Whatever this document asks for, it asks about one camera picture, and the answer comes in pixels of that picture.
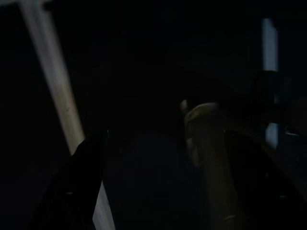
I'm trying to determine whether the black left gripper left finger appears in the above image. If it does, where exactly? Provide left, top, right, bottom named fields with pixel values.
left=26, top=130, right=110, bottom=230

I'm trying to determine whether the light wooden table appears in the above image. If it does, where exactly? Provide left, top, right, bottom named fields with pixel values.
left=18, top=0, right=116, bottom=230

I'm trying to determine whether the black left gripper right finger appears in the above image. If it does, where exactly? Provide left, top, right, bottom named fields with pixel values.
left=223, top=129, right=307, bottom=230

